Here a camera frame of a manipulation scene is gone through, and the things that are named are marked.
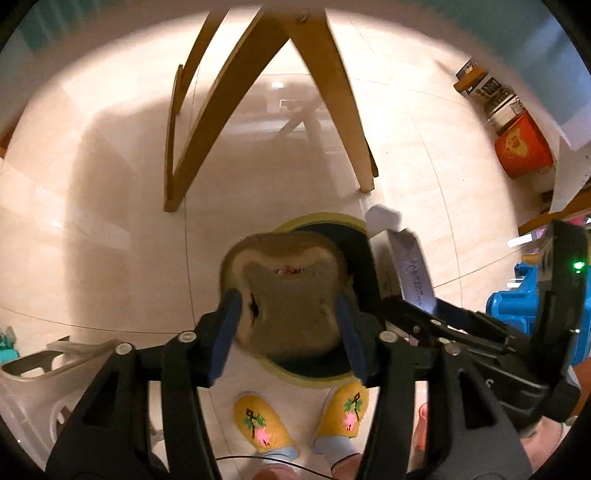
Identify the light blue sock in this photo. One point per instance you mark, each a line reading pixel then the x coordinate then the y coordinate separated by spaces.
pixel 337 447
pixel 281 454

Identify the white lavender cardboard box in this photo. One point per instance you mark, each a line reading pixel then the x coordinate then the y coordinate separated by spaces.
pixel 415 272

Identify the yellow embroidered slipper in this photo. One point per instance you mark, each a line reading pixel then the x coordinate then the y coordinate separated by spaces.
pixel 346 410
pixel 265 422

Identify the wooden side table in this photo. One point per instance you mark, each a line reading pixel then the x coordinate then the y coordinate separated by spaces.
pixel 554 216

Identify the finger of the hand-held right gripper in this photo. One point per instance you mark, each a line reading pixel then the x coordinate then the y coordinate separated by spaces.
pixel 406 321
pixel 471 321

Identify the wooden chair legs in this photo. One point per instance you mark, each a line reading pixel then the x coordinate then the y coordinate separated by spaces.
pixel 323 69

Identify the yellow black printed box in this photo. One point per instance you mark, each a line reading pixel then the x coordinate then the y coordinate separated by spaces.
pixel 471 76

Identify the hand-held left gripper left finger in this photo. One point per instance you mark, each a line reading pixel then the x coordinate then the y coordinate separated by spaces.
pixel 226 332

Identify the yellow round waste bin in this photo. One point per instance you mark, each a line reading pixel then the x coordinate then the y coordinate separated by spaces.
pixel 362 258

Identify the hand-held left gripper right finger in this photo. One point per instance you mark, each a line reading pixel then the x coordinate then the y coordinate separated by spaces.
pixel 351 341

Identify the person's leg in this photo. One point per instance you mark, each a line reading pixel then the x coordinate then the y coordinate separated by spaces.
pixel 273 473
pixel 347 468

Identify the teal plastic toy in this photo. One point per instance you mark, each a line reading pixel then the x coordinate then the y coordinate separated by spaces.
pixel 7 344

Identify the person's right leg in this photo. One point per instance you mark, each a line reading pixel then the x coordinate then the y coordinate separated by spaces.
pixel 347 468

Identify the person's left leg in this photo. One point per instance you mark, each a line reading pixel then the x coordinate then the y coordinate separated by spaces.
pixel 273 473

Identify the orange plastic bucket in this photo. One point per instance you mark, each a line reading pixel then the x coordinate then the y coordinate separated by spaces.
pixel 524 147

